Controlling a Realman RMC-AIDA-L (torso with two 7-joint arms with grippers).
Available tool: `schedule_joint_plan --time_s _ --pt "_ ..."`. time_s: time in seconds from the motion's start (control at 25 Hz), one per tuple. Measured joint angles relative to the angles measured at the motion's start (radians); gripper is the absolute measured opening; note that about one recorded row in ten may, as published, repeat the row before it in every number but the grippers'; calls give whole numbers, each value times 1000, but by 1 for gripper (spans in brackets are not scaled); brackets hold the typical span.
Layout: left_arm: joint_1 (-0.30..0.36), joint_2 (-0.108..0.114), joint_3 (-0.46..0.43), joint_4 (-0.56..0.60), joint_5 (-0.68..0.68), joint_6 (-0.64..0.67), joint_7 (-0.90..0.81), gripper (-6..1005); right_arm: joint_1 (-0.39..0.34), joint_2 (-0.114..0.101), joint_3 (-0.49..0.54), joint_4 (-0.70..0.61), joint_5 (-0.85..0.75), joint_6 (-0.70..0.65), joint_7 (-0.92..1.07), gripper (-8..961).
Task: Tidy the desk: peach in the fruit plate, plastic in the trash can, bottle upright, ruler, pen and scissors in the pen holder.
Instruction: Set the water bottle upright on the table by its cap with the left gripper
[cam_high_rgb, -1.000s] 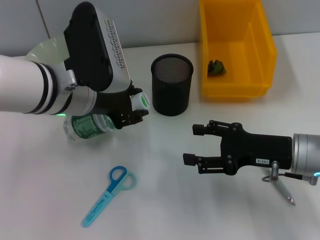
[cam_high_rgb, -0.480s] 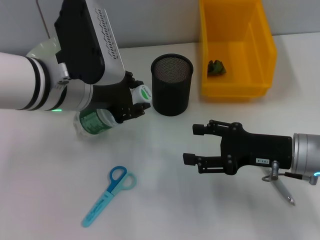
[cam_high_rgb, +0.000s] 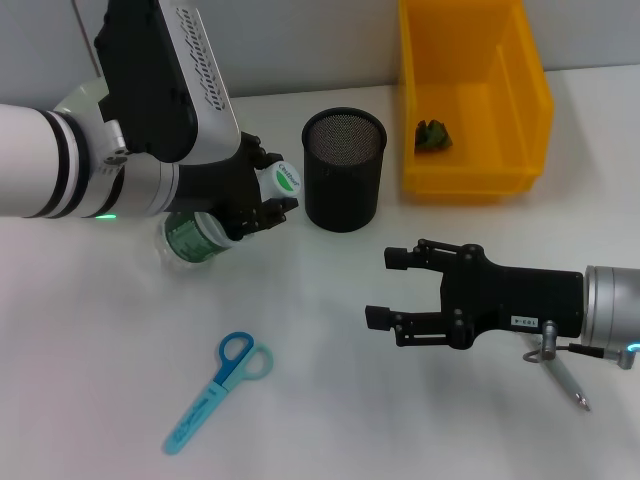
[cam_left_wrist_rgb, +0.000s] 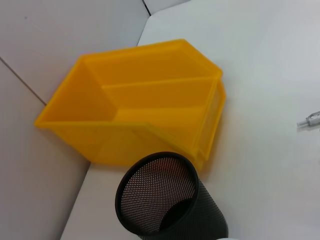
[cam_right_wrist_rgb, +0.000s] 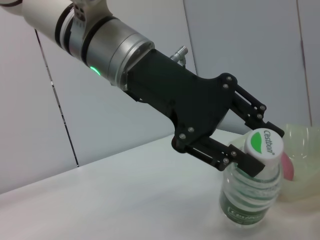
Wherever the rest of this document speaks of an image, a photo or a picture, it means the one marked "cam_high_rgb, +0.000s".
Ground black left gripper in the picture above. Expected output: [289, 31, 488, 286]
[172, 132, 300, 242]

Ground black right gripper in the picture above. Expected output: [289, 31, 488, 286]
[364, 238, 586, 350]

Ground clear green-label water bottle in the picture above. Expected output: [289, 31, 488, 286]
[158, 159, 304, 274]

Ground green plastic wrapper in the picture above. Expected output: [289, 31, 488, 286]
[415, 118, 455, 151]

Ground black mesh pen holder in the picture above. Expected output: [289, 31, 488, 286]
[301, 107, 389, 233]

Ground silver white pen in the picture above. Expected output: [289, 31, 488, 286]
[519, 334, 592, 413]

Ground translucent green fruit plate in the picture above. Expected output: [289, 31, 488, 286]
[52, 78, 109, 119]

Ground blue scissors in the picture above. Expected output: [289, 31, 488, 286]
[163, 330, 275, 456]

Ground yellow plastic bin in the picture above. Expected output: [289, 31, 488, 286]
[398, 0, 555, 196]

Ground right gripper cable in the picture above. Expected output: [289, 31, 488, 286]
[522, 319, 640, 371]

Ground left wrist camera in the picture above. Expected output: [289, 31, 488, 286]
[94, 0, 241, 166]

